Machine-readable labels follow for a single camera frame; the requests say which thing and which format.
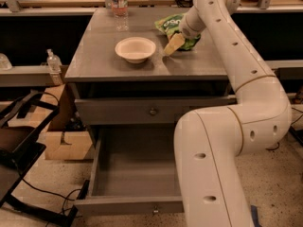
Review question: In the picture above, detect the small clear sanitizer bottle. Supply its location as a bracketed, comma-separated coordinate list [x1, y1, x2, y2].
[46, 49, 62, 72]

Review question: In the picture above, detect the black floor cable right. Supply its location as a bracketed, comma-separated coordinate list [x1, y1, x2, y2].
[266, 106, 303, 152]

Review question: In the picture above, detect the green rice chip bag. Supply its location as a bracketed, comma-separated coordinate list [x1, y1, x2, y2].
[154, 13, 201, 51]

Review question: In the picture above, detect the brown cardboard box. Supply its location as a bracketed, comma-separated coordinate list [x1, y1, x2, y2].
[30, 84, 93, 160]

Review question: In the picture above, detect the black cart frame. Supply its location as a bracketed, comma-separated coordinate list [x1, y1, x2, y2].
[0, 91, 78, 227]

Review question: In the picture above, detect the black floor cable left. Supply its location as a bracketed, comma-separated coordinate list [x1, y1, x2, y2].
[18, 177, 83, 227]

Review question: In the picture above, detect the open grey middle drawer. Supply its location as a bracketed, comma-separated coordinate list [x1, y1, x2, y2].
[75, 124, 183, 216]

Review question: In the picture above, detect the black floor cable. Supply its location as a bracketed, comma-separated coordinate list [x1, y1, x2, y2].
[18, 177, 83, 227]
[266, 106, 303, 152]

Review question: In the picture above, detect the clear plastic water bottle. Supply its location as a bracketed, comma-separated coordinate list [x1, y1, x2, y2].
[111, 0, 128, 17]

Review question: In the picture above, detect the white paper bowl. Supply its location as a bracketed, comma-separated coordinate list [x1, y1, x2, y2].
[115, 37, 156, 64]

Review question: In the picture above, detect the grey wooden drawer cabinet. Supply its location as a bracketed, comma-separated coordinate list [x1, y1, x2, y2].
[65, 7, 235, 141]

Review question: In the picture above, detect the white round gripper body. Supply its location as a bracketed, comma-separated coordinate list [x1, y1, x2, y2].
[179, 7, 208, 39]

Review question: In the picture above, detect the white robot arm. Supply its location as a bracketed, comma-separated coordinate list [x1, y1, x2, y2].
[173, 0, 292, 227]

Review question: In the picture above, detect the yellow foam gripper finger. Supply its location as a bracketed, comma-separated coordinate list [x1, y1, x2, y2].
[164, 33, 185, 56]

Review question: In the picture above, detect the closed grey top drawer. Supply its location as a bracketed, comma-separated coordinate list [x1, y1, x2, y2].
[75, 96, 236, 125]

